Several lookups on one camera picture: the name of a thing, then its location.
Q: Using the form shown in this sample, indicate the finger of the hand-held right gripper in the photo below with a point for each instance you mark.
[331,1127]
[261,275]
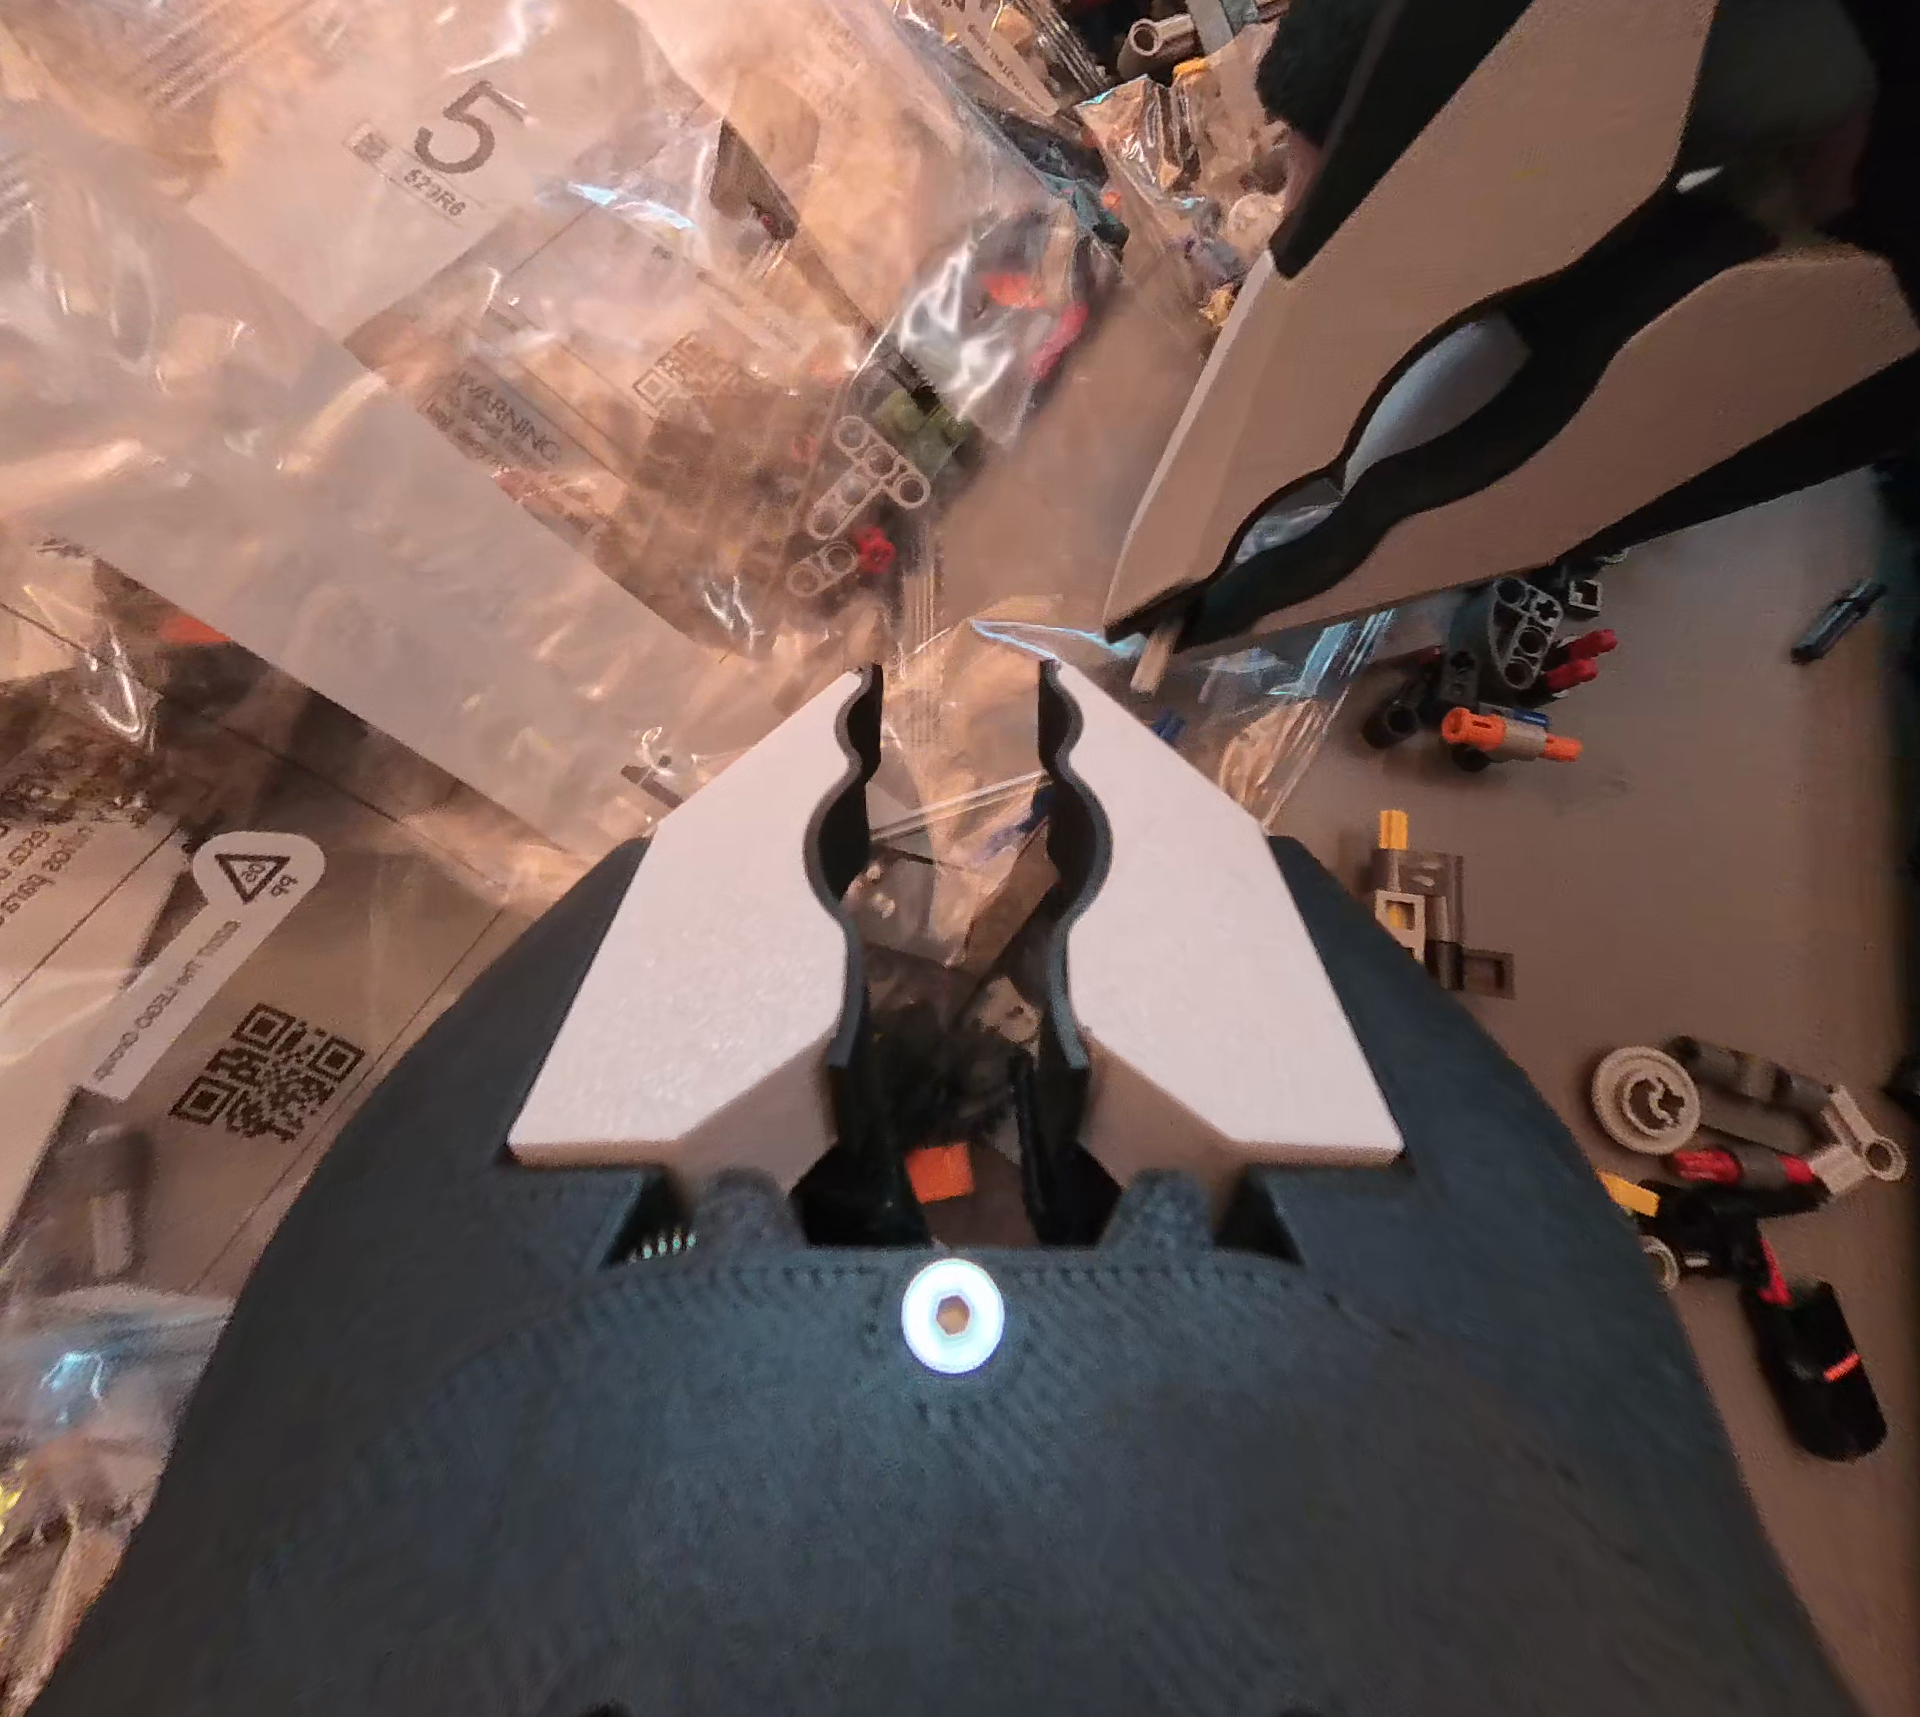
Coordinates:
[1501,173]
[1724,396]

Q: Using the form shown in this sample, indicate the pile of clear lego bags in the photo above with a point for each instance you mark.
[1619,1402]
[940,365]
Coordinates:
[300,396]

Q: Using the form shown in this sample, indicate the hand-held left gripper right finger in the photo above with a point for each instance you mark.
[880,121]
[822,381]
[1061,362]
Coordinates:
[1231,997]

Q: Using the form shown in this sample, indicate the small black lego piece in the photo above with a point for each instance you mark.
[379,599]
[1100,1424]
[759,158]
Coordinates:
[1904,1078]

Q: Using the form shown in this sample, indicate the light grey lego T beam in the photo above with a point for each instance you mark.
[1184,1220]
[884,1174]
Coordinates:
[862,495]

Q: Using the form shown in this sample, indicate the grey yellow lego connector assembly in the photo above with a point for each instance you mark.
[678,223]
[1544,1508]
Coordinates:
[1424,907]

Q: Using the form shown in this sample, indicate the black lego panel red stripe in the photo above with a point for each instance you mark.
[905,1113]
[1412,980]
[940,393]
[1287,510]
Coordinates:
[1822,1372]

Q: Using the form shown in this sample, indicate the light grey lego bush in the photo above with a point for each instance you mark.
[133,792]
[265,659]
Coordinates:
[1661,1263]

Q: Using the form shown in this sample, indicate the orange grey lego pin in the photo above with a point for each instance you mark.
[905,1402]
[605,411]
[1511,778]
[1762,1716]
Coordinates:
[1515,736]

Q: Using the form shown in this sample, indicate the large clear bag white label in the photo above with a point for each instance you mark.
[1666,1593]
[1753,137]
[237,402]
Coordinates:
[601,246]

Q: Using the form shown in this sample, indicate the orange blue black connector cluster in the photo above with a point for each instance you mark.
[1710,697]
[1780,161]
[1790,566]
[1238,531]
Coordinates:
[1411,705]

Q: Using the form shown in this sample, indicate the black yellow lego connector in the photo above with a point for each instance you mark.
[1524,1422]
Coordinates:
[1635,1199]

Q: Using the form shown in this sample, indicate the black red lego pin block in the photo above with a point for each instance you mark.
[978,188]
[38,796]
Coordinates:
[1582,667]

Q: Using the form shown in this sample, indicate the grey lego pulley wheel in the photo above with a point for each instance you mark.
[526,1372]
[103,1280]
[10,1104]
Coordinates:
[1628,1116]

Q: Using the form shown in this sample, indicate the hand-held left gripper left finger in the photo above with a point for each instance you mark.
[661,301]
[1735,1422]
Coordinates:
[690,997]

